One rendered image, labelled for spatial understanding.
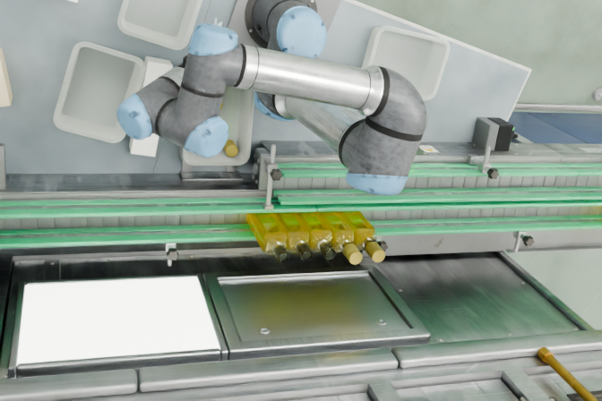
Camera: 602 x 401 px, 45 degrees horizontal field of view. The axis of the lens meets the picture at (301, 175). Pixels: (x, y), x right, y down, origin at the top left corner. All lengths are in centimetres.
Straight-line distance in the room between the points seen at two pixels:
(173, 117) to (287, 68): 21
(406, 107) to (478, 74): 84
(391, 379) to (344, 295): 31
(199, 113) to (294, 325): 63
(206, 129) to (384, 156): 36
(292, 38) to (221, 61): 48
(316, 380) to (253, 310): 26
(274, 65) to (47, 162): 86
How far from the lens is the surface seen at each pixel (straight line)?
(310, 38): 169
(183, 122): 125
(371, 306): 180
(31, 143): 193
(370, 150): 139
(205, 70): 122
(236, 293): 178
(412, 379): 162
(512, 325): 193
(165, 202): 183
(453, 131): 220
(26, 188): 186
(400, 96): 135
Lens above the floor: 257
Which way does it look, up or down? 63 degrees down
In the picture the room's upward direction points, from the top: 142 degrees clockwise
